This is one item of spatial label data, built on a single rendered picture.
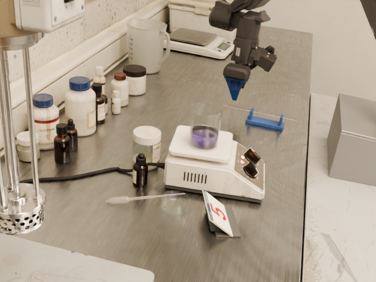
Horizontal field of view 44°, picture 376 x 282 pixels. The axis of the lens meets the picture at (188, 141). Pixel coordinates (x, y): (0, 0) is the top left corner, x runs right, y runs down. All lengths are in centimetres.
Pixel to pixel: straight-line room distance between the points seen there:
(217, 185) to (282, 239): 16
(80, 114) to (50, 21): 65
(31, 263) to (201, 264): 27
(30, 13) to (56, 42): 83
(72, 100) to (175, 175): 32
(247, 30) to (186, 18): 83
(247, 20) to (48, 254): 70
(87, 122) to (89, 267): 45
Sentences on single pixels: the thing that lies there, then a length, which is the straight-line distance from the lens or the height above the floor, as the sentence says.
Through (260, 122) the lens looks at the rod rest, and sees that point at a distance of 124.
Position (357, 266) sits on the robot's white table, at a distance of 86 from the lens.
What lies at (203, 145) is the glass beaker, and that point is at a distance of 89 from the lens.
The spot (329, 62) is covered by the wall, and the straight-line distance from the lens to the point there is 235.
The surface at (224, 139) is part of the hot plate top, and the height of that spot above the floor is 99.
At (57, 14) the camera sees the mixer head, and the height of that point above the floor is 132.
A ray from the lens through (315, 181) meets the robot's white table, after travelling 105.
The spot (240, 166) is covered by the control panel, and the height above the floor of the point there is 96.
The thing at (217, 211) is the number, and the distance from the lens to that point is 85.
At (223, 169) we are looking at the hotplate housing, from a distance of 90.
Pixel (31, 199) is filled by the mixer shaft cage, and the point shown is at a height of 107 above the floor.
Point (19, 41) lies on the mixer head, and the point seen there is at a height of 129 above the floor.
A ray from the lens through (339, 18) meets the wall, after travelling 230.
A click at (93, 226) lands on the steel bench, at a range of 84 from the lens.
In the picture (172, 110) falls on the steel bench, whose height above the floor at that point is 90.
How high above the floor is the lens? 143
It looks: 28 degrees down
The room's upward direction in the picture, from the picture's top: 6 degrees clockwise
